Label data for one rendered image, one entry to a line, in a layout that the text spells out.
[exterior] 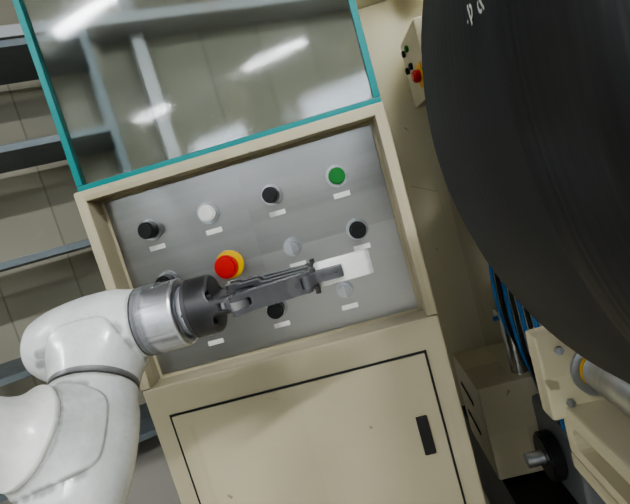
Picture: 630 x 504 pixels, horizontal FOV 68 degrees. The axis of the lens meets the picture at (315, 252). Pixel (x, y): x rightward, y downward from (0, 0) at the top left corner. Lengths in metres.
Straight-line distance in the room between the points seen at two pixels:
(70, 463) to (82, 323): 0.16
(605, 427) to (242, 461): 0.61
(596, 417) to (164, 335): 0.47
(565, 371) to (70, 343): 0.55
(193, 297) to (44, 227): 2.73
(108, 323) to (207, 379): 0.33
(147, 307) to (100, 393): 0.11
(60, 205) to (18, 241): 0.31
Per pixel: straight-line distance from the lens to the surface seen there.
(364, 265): 0.57
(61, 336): 0.63
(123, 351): 0.60
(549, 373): 0.57
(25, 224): 3.29
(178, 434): 0.95
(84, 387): 0.57
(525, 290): 0.34
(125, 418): 0.58
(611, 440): 0.54
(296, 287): 0.55
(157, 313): 0.59
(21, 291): 3.31
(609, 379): 0.53
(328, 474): 0.94
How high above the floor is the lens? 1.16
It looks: 7 degrees down
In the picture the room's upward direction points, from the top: 16 degrees counter-clockwise
